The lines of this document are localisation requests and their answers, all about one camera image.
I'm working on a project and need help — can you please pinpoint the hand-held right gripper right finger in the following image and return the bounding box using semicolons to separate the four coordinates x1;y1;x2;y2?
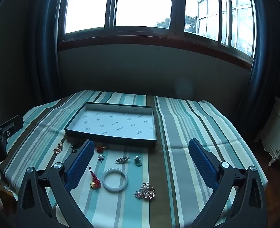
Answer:
188;138;268;228

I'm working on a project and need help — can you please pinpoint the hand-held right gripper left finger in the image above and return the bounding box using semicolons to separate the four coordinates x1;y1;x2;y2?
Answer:
16;140;95;228

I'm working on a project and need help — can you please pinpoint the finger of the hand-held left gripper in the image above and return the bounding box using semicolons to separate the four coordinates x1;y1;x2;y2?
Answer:
0;115;24;143

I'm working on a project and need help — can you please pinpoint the black pendant with cord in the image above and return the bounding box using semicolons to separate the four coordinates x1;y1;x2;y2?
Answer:
71;141;82;153

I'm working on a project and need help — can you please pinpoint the red knot charm gold bell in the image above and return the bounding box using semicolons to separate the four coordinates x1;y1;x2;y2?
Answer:
89;166;102;190

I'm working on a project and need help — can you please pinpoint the white jade bangle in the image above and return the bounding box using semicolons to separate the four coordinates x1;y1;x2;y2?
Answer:
102;168;129;192

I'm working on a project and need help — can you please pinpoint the silver rhinestone bar brooch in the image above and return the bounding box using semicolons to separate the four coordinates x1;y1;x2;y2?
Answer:
115;156;131;164

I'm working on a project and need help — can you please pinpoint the dark green shallow cardboard box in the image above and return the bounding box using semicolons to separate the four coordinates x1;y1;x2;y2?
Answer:
64;102;157;148

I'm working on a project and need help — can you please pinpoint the large pearl rhinestone brooch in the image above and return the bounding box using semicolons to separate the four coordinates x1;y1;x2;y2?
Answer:
134;182;155;200

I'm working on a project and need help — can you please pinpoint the gold rhinestone brooch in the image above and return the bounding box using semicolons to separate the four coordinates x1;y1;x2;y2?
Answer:
54;142;64;155

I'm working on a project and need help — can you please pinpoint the striped tablecloth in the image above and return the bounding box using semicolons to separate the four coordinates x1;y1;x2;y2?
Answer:
0;90;267;228

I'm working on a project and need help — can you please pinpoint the dark blue curtain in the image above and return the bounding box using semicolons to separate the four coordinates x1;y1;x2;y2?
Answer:
33;0;67;105
235;0;280;124

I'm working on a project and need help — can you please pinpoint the white carved nightstand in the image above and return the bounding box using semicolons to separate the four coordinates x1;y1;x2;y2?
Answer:
255;96;280;203

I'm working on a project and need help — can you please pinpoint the reddish wooden window sill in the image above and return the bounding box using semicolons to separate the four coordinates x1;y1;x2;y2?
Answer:
58;37;253;70

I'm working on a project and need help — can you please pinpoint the dark framed window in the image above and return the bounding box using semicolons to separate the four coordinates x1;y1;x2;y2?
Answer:
57;0;258;63

